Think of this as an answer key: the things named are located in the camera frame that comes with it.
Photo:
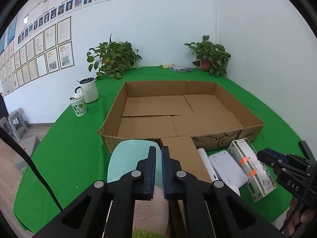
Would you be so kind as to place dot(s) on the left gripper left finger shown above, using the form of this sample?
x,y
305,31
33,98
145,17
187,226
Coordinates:
x,y
104,209

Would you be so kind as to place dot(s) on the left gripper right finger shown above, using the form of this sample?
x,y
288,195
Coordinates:
x,y
211,209

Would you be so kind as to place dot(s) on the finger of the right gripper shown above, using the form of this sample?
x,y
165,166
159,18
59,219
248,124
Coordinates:
x,y
269,157

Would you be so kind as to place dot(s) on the green white carton box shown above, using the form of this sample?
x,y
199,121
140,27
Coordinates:
x,y
260,182

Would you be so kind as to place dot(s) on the white device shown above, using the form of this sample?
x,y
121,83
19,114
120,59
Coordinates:
x,y
228,169

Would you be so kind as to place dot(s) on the teal pink plush pillow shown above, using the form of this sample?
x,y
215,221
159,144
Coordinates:
x,y
151,217

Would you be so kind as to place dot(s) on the narrow cardboard divider box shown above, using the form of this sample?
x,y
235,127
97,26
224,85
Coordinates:
x,y
183,149

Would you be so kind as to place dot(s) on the person's right hand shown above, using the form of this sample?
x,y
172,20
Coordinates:
x,y
296,218

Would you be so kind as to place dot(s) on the green table cloth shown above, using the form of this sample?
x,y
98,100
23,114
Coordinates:
x,y
72,155

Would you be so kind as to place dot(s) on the large cardboard tray box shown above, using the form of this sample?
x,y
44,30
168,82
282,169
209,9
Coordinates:
x,y
203,111

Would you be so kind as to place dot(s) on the right potted green plant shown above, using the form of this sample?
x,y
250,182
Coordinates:
x,y
210,57

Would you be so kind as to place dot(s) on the potted green plant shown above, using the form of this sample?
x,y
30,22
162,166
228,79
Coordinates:
x,y
210,57
112,59

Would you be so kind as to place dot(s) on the green patterned paper cup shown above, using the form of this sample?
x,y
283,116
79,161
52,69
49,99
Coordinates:
x,y
77,101

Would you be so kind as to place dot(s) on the colourful small packet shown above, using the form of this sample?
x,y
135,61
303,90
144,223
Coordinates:
x,y
180,69

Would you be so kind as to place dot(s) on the white kettle black lid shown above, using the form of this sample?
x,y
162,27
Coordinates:
x,y
89,88

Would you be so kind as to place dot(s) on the yellow small packet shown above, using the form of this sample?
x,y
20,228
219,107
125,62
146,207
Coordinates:
x,y
167,66

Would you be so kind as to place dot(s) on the left potted green plant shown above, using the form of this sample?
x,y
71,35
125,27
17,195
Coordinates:
x,y
112,59

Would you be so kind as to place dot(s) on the staff photo row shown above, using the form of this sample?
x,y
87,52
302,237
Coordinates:
x,y
79,2

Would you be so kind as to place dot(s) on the framed certificates on wall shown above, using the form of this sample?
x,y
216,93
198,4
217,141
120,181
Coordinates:
x,y
43,54

